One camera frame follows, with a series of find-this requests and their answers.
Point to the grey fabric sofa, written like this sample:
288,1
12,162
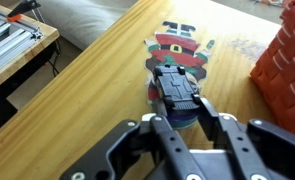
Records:
82,21

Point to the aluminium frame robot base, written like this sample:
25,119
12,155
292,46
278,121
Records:
20,41

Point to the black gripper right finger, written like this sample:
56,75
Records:
227,133

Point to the orange black clamp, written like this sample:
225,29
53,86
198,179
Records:
21,8

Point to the blue toy car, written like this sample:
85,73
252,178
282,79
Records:
178,100

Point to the Santa Claus sticker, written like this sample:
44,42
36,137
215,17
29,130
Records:
176,46

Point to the red woven basket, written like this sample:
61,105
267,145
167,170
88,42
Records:
274,72

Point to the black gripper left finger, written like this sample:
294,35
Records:
175,160

